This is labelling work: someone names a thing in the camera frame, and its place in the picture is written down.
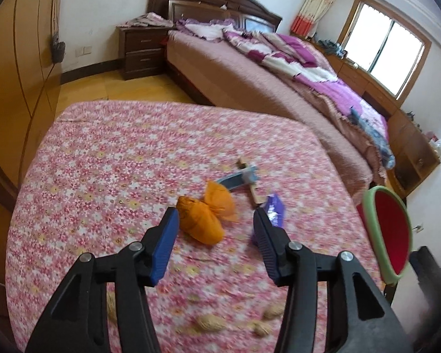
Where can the yellow wooden wardrobe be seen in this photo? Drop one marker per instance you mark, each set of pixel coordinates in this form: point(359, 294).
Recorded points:
point(14, 81)

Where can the purple frilled pillow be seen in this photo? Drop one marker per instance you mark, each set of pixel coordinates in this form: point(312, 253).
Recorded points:
point(205, 29)

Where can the purple floral quilt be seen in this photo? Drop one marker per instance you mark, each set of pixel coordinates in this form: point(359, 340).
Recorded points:
point(297, 49)

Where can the black hanging bag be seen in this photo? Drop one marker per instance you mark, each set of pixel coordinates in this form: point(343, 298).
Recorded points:
point(58, 49)

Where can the pile of clothes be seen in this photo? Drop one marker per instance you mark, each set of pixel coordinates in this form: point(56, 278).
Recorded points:
point(330, 47)

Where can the low white wall outlet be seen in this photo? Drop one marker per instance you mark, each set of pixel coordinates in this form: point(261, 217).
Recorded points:
point(419, 228)

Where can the blue patterned cloth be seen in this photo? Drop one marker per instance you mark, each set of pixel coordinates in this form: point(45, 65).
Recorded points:
point(375, 136)

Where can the pink floral tablecloth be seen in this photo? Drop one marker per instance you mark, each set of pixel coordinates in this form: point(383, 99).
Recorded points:
point(114, 161)

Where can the folded pink cloth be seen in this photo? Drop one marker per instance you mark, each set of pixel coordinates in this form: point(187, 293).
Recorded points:
point(147, 20)

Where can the red chair with green rim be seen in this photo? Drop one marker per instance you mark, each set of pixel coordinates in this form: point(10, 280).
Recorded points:
point(389, 228)

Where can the purple foil wrapper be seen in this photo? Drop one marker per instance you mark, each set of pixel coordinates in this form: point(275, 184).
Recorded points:
point(275, 209)

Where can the wooden framed window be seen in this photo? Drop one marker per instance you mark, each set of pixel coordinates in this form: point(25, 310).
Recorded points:
point(386, 40)

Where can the cream and red curtain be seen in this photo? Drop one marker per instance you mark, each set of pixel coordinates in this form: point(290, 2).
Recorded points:
point(312, 11)

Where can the dark wooden nightstand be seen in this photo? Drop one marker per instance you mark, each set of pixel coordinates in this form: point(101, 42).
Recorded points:
point(143, 53)

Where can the long wooden cabinet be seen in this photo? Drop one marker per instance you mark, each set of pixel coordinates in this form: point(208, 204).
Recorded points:
point(415, 147)

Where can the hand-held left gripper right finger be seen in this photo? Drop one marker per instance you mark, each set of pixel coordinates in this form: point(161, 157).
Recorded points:
point(268, 246)

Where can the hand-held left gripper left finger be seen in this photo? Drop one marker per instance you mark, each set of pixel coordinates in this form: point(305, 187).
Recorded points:
point(165, 246)

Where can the orange mesh net bag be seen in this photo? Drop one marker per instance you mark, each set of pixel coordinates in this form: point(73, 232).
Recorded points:
point(202, 220)

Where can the bed with purple quilt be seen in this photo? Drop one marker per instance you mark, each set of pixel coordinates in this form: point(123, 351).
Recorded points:
point(220, 66)

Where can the small items on cabinet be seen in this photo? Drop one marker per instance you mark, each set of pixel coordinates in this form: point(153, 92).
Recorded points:
point(436, 141)

